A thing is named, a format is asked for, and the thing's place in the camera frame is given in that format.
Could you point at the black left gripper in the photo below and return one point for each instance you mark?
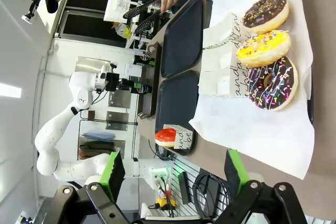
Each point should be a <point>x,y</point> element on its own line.
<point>113,82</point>

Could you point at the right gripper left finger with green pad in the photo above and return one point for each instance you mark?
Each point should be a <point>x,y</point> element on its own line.
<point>113,174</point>

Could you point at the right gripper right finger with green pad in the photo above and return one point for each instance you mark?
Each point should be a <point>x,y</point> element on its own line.
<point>235,174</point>

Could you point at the black Pepsi can green base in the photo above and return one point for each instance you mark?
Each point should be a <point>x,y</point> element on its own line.
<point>144,89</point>
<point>143,58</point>

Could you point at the black perforated serving tongs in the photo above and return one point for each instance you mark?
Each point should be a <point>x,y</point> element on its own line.
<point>139,10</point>

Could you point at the white printed paper donut box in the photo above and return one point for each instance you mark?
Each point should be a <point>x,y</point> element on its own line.
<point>218,33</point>
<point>210,83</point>
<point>183,137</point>
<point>215,58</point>

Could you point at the chocolate donut colourful sprinkles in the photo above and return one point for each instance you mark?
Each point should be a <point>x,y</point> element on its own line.
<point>283,87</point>

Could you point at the yellow glazed sprinkle donut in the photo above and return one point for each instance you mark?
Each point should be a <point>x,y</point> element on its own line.
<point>275,40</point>

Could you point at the chocolate donut orange sprinkles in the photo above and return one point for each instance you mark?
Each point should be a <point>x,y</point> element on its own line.
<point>273,3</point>

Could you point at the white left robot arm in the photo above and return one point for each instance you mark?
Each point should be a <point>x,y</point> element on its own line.
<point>50,134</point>

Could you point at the grey metal plate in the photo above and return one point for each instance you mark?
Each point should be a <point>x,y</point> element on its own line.
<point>116,121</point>
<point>119,98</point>

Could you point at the large white paper sheet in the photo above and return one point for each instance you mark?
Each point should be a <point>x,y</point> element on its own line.
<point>249,134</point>

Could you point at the black plastic serving tray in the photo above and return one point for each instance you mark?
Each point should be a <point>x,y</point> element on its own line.
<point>176,100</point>
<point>181,37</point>

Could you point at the black rectangular box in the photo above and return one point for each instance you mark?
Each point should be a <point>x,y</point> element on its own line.
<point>184,187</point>

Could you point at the white ribbed aluminium panel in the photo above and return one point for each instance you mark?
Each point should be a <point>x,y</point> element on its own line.
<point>178,166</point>

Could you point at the yellow emergency stop button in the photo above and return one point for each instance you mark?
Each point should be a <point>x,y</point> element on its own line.
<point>164,203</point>

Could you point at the red glazed donut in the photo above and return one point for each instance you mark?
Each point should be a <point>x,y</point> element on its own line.
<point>162,133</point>

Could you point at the white printed paper sign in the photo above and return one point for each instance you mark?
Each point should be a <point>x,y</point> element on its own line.
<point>116,9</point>

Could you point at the black mounted camera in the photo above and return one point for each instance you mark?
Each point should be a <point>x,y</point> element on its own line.
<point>32,7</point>

